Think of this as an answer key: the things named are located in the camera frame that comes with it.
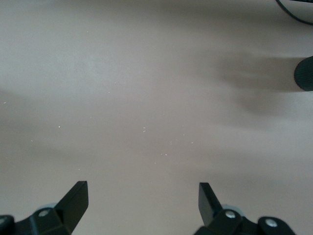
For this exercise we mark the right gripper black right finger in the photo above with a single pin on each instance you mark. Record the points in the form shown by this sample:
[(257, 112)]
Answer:
[(207, 205)]

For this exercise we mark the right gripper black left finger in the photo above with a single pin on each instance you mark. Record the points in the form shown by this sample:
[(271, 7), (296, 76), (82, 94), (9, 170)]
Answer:
[(71, 208)]

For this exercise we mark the black ribbed foam cylinder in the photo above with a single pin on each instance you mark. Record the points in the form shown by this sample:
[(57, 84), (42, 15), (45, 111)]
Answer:
[(305, 74)]

